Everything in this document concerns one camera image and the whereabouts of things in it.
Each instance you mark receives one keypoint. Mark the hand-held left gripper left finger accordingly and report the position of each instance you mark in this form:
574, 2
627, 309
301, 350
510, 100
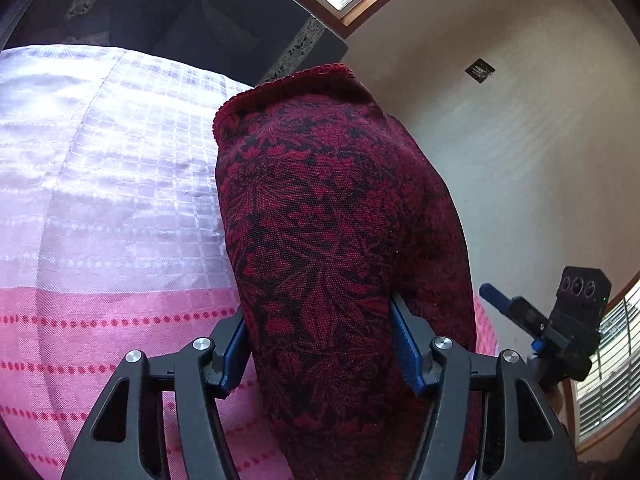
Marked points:
235, 355

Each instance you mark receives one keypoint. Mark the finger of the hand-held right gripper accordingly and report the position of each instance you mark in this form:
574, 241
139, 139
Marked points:
520, 312

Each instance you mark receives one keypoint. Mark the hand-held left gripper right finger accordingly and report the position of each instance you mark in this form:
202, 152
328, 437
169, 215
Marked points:
406, 342

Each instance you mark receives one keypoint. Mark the red floral knit garment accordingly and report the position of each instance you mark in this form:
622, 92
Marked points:
340, 220

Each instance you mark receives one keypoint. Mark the window with white blinds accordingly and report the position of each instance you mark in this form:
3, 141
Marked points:
610, 385

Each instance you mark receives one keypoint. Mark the pink white checked blanket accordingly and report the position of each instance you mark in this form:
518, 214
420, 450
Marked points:
110, 185

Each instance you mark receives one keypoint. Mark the black wall sticker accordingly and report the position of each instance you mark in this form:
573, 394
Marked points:
480, 70

